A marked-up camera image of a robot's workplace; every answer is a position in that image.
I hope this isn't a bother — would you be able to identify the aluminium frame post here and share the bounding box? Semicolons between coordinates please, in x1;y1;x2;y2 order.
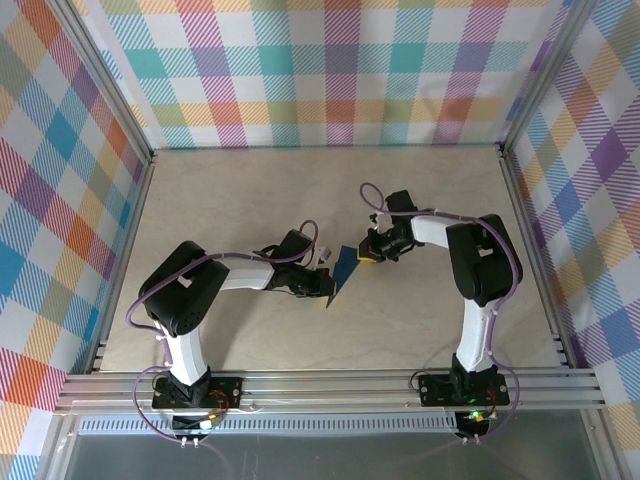
49;0;155;166
497;0;604;154

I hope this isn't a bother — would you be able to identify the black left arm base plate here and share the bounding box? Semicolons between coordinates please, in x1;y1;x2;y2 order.
151;377;245;410

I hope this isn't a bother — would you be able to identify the grey metal panel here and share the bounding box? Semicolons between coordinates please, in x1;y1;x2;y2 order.
47;429;609;480

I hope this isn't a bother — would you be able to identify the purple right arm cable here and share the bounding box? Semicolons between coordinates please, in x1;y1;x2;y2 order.
359;182;524;444

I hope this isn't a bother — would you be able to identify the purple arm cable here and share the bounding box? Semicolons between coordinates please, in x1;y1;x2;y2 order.
359;182;524;444
124;219;321;444

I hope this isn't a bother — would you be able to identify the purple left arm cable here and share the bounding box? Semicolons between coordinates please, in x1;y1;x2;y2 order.
124;219;321;444

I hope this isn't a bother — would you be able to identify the grey slotted cable duct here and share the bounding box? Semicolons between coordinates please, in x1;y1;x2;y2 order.
77;417;461;435

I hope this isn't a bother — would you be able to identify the long aluminium frame rail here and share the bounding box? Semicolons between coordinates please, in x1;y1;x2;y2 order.
53;368;609;415

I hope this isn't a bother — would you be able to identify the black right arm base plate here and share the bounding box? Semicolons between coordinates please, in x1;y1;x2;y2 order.
417;373;511;407

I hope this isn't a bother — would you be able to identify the aluminium table side rail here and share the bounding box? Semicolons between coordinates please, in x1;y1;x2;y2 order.
88;152;157;375
497;144;576;371

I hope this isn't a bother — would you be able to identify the small black circuit board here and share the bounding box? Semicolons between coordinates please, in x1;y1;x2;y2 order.
455;408;499;437
171;410;224;435

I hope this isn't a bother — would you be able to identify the blue cloth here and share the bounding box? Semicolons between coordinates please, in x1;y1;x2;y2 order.
324;244;361;310

